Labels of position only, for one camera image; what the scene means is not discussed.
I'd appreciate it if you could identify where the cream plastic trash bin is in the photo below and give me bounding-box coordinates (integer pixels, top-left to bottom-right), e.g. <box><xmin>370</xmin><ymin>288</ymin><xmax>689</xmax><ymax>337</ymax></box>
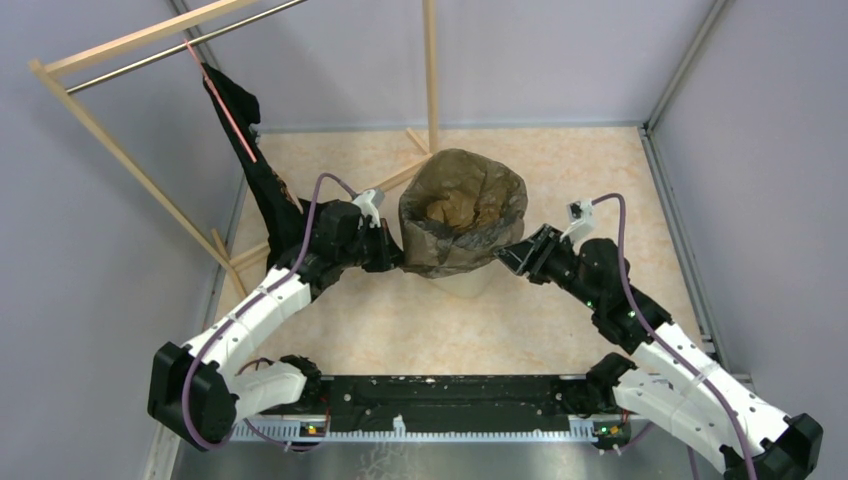
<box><xmin>429</xmin><ymin>263</ymin><xmax>495</xmax><ymax>298</ymax></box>

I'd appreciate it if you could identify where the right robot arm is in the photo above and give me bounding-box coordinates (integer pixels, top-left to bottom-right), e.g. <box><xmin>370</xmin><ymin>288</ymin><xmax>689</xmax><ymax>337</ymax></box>
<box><xmin>495</xmin><ymin>225</ymin><xmax>823</xmax><ymax>479</ymax></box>

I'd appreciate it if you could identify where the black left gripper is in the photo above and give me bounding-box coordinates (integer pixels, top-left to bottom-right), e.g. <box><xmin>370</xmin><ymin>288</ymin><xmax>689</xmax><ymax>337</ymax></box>
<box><xmin>338</xmin><ymin>217</ymin><xmax>409</xmax><ymax>272</ymax></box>

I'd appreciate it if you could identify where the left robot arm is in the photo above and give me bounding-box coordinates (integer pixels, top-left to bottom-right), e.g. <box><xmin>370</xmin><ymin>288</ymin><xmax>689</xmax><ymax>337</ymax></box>
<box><xmin>147</xmin><ymin>189</ymin><xmax>403</xmax><ymax>451</ymax></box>

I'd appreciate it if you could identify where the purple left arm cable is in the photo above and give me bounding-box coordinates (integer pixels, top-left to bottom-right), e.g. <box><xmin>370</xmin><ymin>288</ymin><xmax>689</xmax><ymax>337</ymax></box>
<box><xmin>180</xmin><ymin>173</ymin><xmax>359</xmax><ymax>453</ymax></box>

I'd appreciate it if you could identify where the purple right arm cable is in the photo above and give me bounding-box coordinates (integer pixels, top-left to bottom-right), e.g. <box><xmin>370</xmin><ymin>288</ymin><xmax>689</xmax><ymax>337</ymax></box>
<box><xmin>591</xmin><ymin>193</ymin><xmax>760</xmax><ymax>480</ymax></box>

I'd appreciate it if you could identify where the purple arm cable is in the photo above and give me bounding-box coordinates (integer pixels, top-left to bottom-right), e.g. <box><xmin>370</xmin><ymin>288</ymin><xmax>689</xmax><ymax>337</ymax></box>
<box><xmin>180</xmin><ymin>173</ymin><xmax>359</xmax><ymax>453</ymax></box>
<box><xmin>591</xmin><ymin>193</ymin><xmax>760</xmax><ymax>480</ymax></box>

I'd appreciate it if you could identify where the black hanging t-shirt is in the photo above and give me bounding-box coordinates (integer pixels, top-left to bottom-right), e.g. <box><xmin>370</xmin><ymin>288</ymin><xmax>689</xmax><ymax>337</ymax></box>
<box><xmin>203</xmin><ymin>62</ymin><xmax>310</xmax><ymax>268</ymax></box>

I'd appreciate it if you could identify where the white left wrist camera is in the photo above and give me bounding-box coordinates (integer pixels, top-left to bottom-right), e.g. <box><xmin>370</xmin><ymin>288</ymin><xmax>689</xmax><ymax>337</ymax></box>
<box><xmin>352</xmin><ymin>188</ymin><xmax>385</xmax><ymax>228</ymax></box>

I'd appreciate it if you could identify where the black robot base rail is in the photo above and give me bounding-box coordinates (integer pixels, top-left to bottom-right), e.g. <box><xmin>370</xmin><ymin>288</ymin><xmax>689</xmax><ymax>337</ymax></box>
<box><xmin>266</xmin><ymin>375</ymin><xmax>630</xmax><ymax>434</ymax></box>

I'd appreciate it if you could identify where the dark translucent trash bag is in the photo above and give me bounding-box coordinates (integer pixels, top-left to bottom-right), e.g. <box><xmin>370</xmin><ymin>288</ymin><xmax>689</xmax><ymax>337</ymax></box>
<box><xmin>398</xmin><ymin>148</ymin><xmax>528</xmax><ymax>279</ymax></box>

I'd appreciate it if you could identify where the pink clothes hanger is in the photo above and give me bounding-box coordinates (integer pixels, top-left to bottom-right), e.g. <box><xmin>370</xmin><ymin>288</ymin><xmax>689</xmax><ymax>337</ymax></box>
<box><xmin>183</xmin><ymin>40</ymin><xmax>257</xmax><ymax>164</ymax></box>

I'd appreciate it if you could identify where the metal clothes rail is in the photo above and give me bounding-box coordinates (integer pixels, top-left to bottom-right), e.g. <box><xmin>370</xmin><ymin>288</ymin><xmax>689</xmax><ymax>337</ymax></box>
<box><xmin>66</xmin><ymin>0</ymin><xmax>307</xmax><ymax>95</ymax></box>

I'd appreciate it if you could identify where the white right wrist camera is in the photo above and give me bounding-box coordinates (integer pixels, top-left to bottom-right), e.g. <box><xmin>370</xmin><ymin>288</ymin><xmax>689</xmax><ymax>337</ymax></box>
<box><xmin>562</xmin><ymin>198</ymin><xmax>596</xmax><ymax>245</ymax></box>

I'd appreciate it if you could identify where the wooden clothes rack frame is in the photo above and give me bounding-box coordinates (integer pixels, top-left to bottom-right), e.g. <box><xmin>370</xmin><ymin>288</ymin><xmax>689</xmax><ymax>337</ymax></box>
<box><xmin>1</xmin><ymin>1</ymin><xmax>427</xmax><ymax>311</ymax></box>

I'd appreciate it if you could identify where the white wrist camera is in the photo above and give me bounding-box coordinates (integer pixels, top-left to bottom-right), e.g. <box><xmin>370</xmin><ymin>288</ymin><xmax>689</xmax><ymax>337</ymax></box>
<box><xmin>352</xmin><ymin>188</ymin><xmax>385</xmax><ymax>228</ymax></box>
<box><xmin>562</xmin><ymin>198</ymin><xmax>596</xmax><ymax>245</ymax></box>

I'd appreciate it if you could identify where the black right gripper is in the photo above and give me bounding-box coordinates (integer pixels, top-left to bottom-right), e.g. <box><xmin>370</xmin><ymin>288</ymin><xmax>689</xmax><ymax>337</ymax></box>
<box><xmin>492</xmin><ymin>223</ymin><xmax>602</xmax><ymax>311</ymax></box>

